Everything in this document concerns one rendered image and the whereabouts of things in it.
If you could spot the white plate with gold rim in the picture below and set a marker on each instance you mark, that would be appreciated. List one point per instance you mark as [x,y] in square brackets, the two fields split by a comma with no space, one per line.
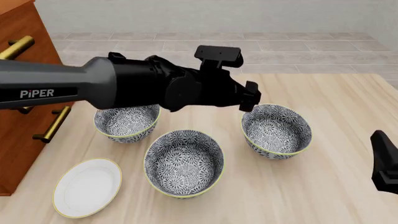
[88,187]

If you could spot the wooden cabinet drawer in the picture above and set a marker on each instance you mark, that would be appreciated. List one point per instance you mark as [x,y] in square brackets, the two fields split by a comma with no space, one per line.
[40,28]
[18,151]

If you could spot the flat black plate on stalk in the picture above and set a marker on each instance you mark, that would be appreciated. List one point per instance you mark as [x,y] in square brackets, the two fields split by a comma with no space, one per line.
[217,53]

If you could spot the wooden cabinet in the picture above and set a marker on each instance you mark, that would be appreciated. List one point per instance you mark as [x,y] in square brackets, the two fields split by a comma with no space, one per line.
[18,158]

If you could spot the black-and-white patterned bowl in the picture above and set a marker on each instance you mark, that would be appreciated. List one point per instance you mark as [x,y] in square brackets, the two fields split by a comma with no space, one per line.
[127,126]
[184,163]
[275,133]

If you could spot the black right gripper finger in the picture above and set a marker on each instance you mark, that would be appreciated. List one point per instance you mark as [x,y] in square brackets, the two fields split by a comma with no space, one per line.
[384,154]

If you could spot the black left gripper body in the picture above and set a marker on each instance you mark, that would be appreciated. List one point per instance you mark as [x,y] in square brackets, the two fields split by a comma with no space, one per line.
[250,98]

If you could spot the grey and black left robot arm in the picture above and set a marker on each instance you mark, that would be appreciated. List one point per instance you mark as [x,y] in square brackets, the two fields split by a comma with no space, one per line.
[99,84]

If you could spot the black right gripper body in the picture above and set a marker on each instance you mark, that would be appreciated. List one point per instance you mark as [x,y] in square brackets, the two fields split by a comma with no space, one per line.
[388,182]

